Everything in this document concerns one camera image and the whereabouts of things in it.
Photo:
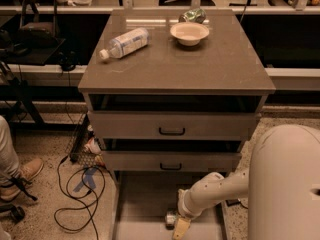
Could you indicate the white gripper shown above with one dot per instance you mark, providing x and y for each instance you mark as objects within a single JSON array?
[{"x": 184, "y": 206}]

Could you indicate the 7up soda can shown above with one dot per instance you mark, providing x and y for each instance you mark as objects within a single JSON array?
[{"x": 171, "y": 218}]

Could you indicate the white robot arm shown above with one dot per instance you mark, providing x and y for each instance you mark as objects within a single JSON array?
[{"x": 282, "y": 185}]

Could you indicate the bottom open grey drawer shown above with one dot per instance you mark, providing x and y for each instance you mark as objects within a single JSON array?
[{"x": 146, "y": 197}]

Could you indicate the middle grey drawer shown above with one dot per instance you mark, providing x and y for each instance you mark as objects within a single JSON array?
[{"x": 171, "y": 161}]

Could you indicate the top grey drawer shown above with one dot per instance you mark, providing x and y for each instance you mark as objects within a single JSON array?
[{"x": 173, "y": 125}]

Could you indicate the grey drawer cabinet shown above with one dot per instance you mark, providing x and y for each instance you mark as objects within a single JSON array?
[{"x": 222, "y": 74}]

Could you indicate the green crushed soda can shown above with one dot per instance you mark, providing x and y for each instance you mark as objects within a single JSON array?
[{"x": 197, "y": 15}]

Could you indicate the black power adapter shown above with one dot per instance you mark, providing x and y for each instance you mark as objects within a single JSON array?
[{"x": 233, "y": 202}]

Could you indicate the blue tape cross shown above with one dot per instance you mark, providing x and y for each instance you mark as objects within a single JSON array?
[{"x": 87, "y": 180}]

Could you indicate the tan work boot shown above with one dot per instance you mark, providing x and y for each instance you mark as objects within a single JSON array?
[{"x": 15, "y": 182}]

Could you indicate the person's light trouser leg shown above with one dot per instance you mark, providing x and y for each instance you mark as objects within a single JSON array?
[{"x": 9, "y": 161}]

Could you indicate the clear plastic water bottle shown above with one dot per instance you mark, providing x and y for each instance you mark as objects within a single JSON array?
[{"x": 125, "y": 44}]

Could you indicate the white ceramic bowl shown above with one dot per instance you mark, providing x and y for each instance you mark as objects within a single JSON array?
[{"x": 189, "y": 33}]

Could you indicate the black headphones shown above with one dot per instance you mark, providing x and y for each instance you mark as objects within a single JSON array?
[{"x": 68, "y": 61}]

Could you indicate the black bag on table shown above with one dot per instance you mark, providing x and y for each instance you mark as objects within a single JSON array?
[{"x": 37, "y": 33}]

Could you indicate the wire mesh basket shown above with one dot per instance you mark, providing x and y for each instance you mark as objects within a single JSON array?
[{"x": 84, "y": 147}]

